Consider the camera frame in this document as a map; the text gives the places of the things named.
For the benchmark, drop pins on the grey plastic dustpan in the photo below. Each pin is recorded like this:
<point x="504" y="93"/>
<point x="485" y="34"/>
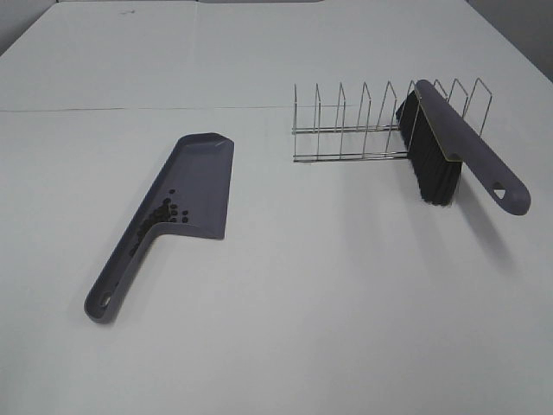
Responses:
<point x="200" y="168"/>

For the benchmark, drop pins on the pile of coffee beans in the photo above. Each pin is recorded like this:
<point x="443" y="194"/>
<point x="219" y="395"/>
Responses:
<point x="165" y="210"/>

